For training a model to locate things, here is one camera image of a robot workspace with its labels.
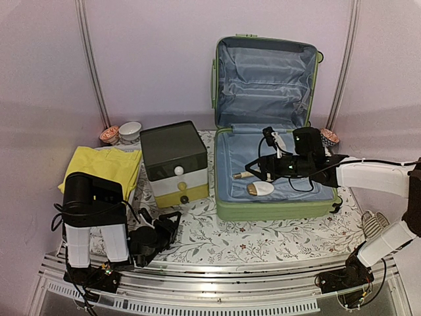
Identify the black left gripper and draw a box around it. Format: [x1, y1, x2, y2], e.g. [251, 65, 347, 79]
[140, 211, 181, 267]

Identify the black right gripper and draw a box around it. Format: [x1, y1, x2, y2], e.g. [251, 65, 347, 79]
[245, 153, 313, 181]

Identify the slim gold cosmetic pencil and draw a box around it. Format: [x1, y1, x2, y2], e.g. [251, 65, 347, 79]
[233, 171, 254, 180]

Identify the drawer cabinet with dark top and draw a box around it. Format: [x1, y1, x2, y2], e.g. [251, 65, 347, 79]
[139, 120, 209, 209]

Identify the plain yellow garment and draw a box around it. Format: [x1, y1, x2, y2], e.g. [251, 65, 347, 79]
[58, 146, 142, 200]

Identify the green hard-shell suitcase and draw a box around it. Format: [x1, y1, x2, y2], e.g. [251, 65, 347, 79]
[212, 36, 341, 221]

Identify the white plastic mesh basket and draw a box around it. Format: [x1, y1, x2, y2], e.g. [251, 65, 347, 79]
[61, 172, 129, 228]

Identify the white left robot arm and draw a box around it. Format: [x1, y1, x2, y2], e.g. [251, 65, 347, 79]
[55, 172, 181, 293]

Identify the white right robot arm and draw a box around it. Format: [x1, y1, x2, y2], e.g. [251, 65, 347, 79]
[245, 126, 420, 294]

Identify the beige oval compact case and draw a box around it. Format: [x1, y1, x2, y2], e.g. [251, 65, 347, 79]
[247, 181, 274, 196]

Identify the floral white tablecloth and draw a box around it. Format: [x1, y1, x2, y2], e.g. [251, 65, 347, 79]
[129, 131, 364, 266]

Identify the small white bowl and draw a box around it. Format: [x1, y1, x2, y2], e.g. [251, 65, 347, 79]
[118, 121, 142, 142]

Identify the red patterned small bowl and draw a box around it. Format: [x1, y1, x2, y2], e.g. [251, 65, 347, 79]
[99, 126, 119, 145]

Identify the aluminium front rail frame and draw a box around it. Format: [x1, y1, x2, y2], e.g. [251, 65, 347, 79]
[26, 250, 409, 316]

